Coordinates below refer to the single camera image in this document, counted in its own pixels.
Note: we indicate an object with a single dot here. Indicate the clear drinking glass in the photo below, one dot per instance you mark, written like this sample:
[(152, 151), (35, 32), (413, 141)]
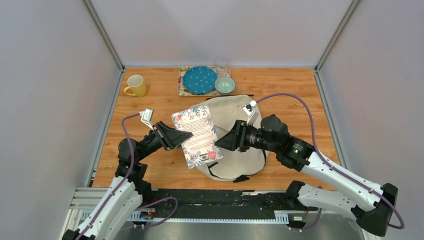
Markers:
[(222, 66)]

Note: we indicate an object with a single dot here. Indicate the light teal bowl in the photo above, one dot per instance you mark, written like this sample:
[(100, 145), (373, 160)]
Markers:
[(224, 85)]

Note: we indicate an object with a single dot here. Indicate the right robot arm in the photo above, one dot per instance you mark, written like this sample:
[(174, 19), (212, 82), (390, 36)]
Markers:
[(368, 203)]

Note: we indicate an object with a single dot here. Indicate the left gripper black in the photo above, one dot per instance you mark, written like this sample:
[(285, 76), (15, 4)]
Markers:
[(169, 137)]

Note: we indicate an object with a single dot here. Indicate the floral cover book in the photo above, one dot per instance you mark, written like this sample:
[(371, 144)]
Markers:
[(200, 148)]

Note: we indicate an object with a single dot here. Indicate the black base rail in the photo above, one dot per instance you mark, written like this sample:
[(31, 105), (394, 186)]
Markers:
[(208, 204)]

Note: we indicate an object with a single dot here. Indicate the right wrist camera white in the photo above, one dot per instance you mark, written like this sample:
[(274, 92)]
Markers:
[(251, 111)]

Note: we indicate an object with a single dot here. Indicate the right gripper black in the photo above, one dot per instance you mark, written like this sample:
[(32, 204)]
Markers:
[(235, 138)]

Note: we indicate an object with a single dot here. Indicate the yellow mug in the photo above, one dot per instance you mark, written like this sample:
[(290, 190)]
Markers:
[(136, 86)]

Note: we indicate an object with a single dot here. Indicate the aluminium frame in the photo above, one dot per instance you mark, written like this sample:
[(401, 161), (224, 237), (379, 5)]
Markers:
[(106, 36)]

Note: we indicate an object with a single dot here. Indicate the blue polka dot plate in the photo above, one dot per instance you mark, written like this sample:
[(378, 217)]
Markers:
[(199, 79)]

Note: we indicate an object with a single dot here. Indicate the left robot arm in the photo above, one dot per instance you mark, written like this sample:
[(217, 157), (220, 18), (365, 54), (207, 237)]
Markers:
[(127, 190)]

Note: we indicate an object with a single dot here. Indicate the beige canvas backpack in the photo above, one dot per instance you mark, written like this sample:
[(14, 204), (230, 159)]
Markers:
[(235, 166)]

